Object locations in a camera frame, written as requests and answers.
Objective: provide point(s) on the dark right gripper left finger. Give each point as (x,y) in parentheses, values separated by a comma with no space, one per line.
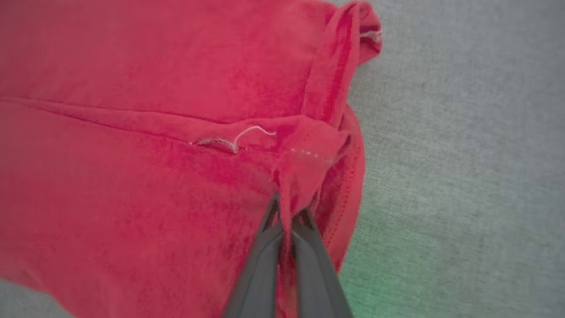
(258,282)

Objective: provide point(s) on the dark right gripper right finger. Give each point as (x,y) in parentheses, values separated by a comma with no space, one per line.
(315,282)

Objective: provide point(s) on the red and white basketball jersey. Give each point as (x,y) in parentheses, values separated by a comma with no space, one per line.
(132,176)

